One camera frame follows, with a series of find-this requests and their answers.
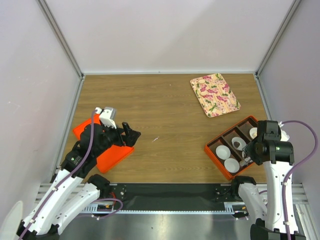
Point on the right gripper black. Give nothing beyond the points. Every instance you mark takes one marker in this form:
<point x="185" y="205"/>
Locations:
<point x="249" y="148"/>

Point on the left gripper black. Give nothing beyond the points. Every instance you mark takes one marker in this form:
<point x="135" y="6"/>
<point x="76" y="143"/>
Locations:
<point x="132" y="135"/>

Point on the dark round chocolate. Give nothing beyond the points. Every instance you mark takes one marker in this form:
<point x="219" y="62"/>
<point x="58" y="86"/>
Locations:
<point x="236" y="144"/>

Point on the metal tongs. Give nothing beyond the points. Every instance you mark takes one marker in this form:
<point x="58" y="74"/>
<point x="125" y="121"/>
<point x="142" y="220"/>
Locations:
<point x="245" y="162"/>

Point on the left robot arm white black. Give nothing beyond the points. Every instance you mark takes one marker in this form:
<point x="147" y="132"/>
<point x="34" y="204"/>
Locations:
<point x="54" y="211"/>

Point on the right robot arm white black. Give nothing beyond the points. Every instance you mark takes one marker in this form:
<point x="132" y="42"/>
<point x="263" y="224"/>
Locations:
<point x="274" y="219"/>

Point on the white paper cup far left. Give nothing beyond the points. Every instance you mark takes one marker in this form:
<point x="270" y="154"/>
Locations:
<point x="253" y="130"/>

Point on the white paper cup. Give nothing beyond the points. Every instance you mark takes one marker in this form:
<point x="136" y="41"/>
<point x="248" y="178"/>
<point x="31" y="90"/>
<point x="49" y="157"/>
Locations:
<point x="253" y="130"/>
<point x="223" y="152"/>
<point x="244" y="155"/>
<point x="241" y="141"/>
<point x="232" y="165"/>

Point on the white paper cup middle right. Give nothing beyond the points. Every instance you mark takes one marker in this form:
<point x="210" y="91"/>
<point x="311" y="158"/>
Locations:
<point x="244" y="155"/>

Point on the white paper cup middle left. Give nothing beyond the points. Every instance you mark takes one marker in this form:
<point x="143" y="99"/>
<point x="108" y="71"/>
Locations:
<point x="241" y="141"/>

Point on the orange box lid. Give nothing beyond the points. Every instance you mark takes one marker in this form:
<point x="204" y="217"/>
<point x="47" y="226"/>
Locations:
<point x="111" y="157"/>

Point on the white paper cup near right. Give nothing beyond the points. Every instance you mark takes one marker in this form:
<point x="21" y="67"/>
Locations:
<point x="232" y="165"/>

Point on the orange compartment box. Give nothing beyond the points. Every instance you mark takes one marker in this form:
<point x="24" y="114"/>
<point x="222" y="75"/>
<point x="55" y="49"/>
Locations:
<point x="240" y="129"/>

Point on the white paper cup near left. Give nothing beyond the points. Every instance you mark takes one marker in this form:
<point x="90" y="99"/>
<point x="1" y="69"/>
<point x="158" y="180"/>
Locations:
<point x="223" y="152"/>

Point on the floral tray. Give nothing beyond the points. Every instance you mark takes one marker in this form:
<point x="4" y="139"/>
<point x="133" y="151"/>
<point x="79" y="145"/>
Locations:
<point x="214" y="95"/>

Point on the white round object corner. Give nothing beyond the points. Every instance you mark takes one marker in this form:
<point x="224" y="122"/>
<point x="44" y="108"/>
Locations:
<point x="10" y="225"/>

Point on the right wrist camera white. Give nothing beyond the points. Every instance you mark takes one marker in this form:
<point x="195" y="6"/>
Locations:
<point x="284" y="135"/>

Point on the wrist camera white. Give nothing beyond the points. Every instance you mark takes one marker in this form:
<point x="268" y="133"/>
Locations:
<point x="106" y="116"/>
<point x="284" y="135"/>

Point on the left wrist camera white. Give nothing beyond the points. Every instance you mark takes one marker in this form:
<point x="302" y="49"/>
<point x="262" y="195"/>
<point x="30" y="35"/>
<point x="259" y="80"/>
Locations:
<point x="106" y="116"/>

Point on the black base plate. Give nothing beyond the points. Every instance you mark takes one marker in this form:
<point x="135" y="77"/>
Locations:
<point x="174" y="197"/>

